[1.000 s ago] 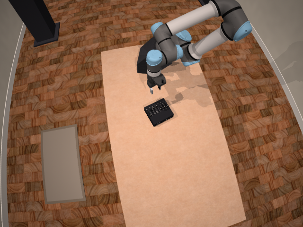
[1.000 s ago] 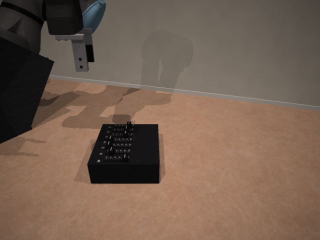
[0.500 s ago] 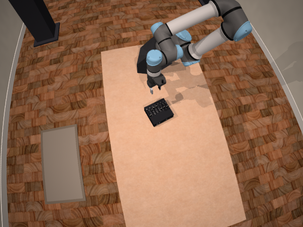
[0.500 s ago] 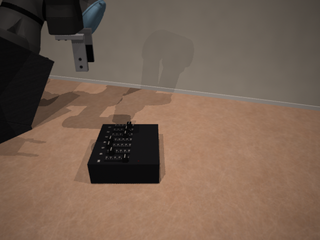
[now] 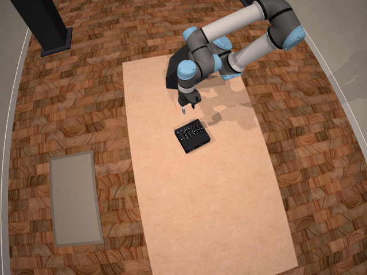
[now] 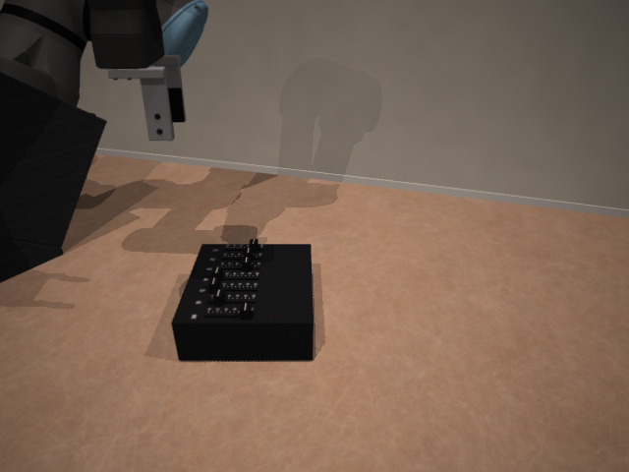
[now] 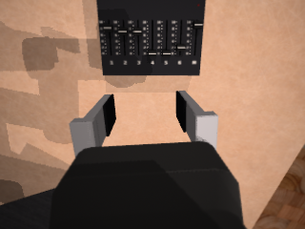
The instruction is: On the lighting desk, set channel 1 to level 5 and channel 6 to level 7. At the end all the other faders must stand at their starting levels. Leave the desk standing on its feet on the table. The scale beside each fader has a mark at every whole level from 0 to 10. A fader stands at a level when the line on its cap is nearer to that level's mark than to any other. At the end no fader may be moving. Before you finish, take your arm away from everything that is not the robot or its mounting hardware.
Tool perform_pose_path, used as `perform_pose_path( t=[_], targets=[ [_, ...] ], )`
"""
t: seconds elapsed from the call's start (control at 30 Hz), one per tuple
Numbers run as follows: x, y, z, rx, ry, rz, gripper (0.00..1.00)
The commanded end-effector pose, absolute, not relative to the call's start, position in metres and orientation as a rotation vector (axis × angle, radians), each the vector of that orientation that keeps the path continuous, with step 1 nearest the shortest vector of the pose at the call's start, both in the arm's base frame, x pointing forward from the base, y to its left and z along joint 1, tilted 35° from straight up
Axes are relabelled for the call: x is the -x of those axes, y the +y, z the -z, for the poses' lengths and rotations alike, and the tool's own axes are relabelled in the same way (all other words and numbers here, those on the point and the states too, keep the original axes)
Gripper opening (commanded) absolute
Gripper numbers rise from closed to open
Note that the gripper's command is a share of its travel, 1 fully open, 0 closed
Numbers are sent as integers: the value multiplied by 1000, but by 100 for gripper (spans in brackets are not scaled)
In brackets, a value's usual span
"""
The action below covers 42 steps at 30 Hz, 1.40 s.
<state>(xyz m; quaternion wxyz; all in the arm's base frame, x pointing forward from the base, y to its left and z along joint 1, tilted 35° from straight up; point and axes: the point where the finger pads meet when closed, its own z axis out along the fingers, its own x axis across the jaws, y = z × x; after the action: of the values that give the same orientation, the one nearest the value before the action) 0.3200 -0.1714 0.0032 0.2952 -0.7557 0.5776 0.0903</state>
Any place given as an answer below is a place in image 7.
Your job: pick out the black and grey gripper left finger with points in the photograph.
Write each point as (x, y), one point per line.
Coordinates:
(92, 129)

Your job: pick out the black lighting desk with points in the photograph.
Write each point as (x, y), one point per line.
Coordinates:
(151, 37)

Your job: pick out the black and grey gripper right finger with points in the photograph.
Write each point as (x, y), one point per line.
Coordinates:
(198, 124)

